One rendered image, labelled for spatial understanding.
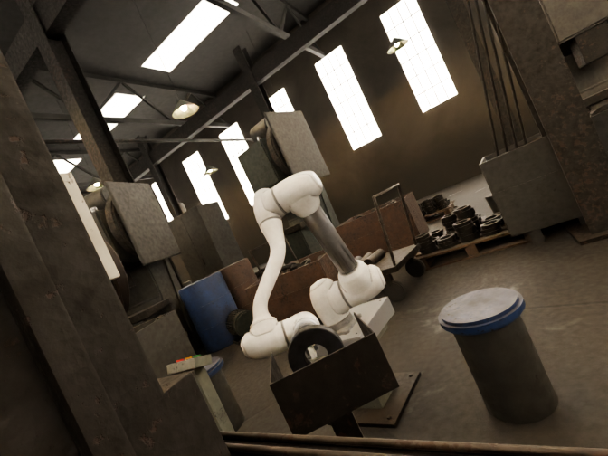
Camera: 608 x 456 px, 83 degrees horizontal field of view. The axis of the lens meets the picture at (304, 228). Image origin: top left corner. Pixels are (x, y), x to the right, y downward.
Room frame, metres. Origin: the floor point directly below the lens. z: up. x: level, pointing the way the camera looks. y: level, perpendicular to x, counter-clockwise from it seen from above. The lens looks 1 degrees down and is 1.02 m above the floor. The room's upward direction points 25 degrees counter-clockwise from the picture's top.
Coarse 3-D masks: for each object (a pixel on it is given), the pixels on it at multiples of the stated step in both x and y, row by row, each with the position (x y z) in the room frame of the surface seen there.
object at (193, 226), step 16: (192, 208) 5.78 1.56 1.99; (208, 208) 5.98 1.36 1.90; (176, 224) 5.97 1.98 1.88; (192, 224) 5.84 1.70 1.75; (208, 224) 5.81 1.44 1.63; (224, 224) 6.18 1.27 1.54; (176, 240) 6.04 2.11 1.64; (192, 240) 5.90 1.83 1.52; (208, 240) 5.76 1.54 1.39; (224, 240) 6.01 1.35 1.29; (192, 256) 5.97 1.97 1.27; (208, 256) 5.83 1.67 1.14; (224, 256) 5.84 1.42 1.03; (240, 256) 6.19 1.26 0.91; (192, 272) 6.03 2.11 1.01; (208, 272) 5.89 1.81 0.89
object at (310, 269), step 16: (320, 256) 3.84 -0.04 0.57; (288, 272) 3.39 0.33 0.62; (304, 272) 3.33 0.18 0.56; (320, 272) 3.26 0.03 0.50; (336, 272) 3.50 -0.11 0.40; (256, 288) 3.56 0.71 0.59; (288, 288) 3.42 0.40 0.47; (304, 288) 3.35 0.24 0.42; (272, 304) 3.51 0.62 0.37; (288, 304) 3.45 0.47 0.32; (304, 304) 3.38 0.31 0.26
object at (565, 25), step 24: (552, 0) 4.03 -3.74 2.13; (576, 0) 3.95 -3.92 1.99; (600, 0) 3.87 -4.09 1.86; (552, 24) 4.08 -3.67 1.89; (576, 24) 3.99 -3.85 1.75; (600, 24) 3.94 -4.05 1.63; (576, 48) 4.11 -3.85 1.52; (600, 48) 3.98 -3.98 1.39; (576, 72) 4.43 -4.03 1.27; (600, 72) 4.34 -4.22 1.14; (600, 96) 3.95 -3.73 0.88
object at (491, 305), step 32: (448, 320) 1.32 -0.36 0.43; (480, 320) 1.22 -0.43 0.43; (512, 320) 1.21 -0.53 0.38; (480, 352) 1.26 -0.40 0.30; (512, 352) 1.22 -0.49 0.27; (480, 384) 1.32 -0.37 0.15; (512, 384) 1.23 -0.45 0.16; (544, 384) 1.24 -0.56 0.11; (512, 416) 1.25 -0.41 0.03; (544, 416) 1.22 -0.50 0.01
